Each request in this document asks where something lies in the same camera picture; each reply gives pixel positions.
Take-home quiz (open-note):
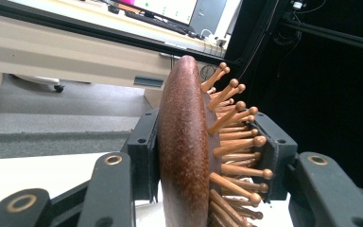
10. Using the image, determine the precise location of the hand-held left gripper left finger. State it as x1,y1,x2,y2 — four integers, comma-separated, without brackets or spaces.
127,108,162,203

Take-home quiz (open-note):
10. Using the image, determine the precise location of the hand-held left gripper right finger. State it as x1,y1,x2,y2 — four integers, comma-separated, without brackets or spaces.
253,111,299,203

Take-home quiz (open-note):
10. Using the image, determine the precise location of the brown wooden hairbrush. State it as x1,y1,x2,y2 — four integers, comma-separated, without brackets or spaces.
156,54,274,227

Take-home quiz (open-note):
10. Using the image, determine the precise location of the black curtain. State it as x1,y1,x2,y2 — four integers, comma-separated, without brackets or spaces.
226,0,363,197

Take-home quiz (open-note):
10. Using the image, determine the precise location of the beige wooden desk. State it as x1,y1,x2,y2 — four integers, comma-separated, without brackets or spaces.
0,0,234,128

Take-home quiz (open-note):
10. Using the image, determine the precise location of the office chair base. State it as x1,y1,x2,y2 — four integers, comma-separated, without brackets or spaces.
10,73,66,94

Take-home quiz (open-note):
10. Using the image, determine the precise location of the black keyboard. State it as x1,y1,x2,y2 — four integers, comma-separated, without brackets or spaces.
124,9,189,36

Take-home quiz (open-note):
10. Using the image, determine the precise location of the computer monitor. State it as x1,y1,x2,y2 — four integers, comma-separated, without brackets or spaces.
116,0,199,26

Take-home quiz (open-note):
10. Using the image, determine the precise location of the grey computer case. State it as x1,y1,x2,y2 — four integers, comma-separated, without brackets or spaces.
188,0,228,38

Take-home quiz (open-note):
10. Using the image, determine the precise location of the black side frame bar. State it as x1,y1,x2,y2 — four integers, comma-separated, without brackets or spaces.
279,18,363,54

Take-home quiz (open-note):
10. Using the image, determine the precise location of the black horizontal frame bar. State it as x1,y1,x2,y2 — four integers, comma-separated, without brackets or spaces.
0,1,234,66

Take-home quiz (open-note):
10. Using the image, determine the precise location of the small mounted camera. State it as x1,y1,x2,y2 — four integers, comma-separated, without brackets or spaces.
289,0,307,10

